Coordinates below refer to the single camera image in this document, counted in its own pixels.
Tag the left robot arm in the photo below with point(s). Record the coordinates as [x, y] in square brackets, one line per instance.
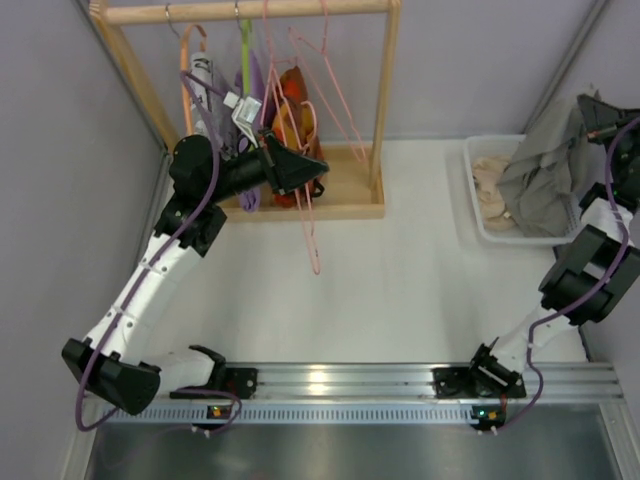
[110, 361]

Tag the orange hanger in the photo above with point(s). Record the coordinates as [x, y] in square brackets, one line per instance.
[184, 39]

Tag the newspaper print trousers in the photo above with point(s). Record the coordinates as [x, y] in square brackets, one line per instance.
[202, 66]

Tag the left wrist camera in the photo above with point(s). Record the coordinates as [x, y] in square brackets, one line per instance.
[244, 113]

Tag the perforated cable duct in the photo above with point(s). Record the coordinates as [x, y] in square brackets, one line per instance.
[253, 413]

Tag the purple trousers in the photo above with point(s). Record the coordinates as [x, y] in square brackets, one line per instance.
[250, 195]

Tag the wooden clothes rack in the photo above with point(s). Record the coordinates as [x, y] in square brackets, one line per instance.
[355, 192]

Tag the orange camouflage trousers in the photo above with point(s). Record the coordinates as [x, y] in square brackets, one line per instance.
[296, 92]

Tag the beige garment in basket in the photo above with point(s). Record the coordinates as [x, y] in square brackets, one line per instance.
[487, 171]

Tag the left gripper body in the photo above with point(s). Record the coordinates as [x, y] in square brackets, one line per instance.
[272, 163]

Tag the white plastic basket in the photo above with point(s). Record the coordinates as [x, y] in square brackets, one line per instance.
[476, 147]

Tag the grey trousers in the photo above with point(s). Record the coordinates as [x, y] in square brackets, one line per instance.
[549, 166]

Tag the aluminium mounting rail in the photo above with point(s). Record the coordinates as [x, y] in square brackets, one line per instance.
[297, 381]

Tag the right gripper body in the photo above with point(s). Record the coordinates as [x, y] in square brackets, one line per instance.
[601, 118]

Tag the green hanger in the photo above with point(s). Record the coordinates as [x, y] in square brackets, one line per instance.
[245, 28]

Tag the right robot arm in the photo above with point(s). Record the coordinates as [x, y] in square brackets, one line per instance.
[593, 272]

